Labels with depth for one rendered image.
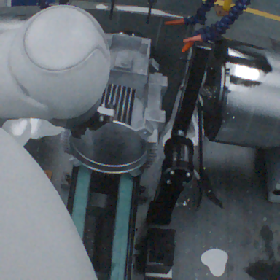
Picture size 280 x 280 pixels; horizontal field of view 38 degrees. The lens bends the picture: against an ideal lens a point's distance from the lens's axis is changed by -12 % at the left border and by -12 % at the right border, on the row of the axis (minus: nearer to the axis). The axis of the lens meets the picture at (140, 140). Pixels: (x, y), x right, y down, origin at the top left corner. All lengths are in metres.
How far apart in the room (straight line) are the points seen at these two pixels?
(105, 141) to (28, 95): 0.56
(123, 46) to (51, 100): 0.53
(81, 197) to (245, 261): 0.43
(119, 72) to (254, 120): 0.30
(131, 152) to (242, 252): 0.37
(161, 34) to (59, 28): 0.66
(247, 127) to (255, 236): 0.30
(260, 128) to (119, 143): 0.31
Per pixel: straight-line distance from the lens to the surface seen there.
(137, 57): 0.90
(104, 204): 0.99
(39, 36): 0.38
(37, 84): 0.39
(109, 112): 0.64
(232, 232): 1.06
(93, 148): 0.94
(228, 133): 0.93
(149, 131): 0.81
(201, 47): 0.75
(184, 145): 0.86
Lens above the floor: 1.69
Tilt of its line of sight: 50 degrees down
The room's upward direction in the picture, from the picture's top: 12 degrees clockwise
